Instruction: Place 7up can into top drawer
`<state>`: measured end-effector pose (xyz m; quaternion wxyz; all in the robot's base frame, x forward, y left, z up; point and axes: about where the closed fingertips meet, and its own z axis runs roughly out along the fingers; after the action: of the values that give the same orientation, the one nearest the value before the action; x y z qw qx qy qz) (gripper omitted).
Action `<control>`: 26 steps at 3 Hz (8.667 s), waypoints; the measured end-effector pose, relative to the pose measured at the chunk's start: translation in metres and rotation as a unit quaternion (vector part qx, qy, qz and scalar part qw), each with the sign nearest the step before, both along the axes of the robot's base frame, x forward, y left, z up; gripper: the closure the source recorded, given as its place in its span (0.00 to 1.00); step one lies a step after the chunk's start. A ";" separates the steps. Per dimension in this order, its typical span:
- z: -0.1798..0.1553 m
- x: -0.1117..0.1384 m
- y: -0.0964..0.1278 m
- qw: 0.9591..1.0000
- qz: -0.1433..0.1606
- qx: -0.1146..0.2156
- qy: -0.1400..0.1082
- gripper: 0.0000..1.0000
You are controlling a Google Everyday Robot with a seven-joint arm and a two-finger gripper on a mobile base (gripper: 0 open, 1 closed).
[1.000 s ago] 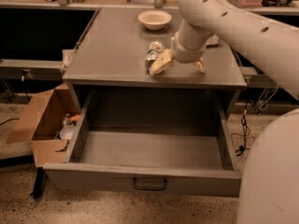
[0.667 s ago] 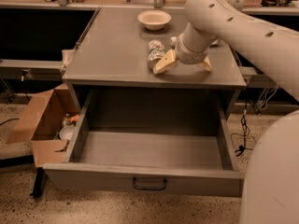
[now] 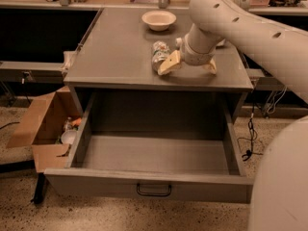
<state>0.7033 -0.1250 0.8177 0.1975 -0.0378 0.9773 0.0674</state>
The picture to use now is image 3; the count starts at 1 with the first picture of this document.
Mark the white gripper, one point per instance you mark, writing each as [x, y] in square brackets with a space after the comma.
[196, 58]

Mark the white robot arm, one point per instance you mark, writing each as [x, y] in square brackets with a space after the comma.
[279, 200]

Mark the grey cabinet with top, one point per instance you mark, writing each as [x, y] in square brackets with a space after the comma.
[117, 55]

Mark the open grey top drawer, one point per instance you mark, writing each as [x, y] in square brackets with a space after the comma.
[129, 137]

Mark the white paper bowl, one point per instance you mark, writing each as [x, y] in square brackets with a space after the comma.
[158, 21]

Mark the orange item in box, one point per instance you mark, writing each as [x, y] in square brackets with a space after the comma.
[76, 122]

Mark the white plate in box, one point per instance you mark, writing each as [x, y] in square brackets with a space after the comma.
[68, 136]

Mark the brown cardboard box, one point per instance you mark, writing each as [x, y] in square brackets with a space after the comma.
[41, 128]

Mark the black table leg foot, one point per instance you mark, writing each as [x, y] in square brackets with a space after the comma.
[39, 190]

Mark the black drawer handle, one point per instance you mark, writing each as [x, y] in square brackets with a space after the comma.
[154, 190]

